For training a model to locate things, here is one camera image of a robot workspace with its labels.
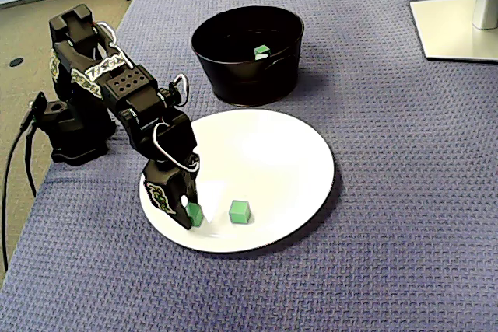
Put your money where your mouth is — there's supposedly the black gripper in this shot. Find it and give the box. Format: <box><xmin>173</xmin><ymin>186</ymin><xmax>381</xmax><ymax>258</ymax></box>
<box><xmin>132</xmin><ymin>112</ymin><xmax>202</xmax><ymax>231</ymax></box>

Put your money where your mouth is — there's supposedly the white round plate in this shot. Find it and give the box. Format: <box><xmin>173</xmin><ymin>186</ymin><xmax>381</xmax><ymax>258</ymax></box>
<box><xmin>139</xmin><ymin>107</ymin><xmax>336</xmax><ymax>254</ymax></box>

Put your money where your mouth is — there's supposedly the black metal pot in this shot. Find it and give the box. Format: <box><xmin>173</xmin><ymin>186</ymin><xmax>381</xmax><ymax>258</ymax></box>
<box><xmin>190</xmin><ymin>5</ymin><xmax>304</xmax><ymax>107</ymax></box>

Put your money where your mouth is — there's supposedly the blue waffle weave cloth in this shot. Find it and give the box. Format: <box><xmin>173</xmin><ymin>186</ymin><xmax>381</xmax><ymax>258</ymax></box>
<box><xmin>0</xmin><ymin>0</ymin><xmax>498</xmax><ymax>332</ymax></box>

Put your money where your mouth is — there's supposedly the silver monitor stand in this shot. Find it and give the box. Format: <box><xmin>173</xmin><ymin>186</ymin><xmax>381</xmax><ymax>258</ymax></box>
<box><xmin>409</xmin><ymin>0</ymin><xmax>498</xmax><ymax>63</ymax></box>

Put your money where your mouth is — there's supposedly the red white servo wire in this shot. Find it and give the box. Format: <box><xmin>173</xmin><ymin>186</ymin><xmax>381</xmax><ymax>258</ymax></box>
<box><xmin>92</xmin><ymin>22</ymin><xmax>130</xmax><ymax>69</ymax></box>
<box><xmin>170</xmin><ymin>74</ymin><xmax>191</xmax><ymax>107</ymax></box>
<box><xmin>153</xmin><ymin>121</ymin><xmax>201</xmax><ymax>173</ymax></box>

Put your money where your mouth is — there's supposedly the thin black cable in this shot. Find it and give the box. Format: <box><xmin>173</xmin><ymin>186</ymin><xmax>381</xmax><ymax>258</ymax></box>
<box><xmin>24</xmin><ymin>129</ymin><xmax>38</xmax><ymax>198</ymax></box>

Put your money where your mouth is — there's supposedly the thick black cable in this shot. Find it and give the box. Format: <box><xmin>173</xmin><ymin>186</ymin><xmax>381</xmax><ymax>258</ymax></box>
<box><xmin>0</xmin><ymin>114</ymin><xmax>36</xmax><ymax>274</ymax></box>

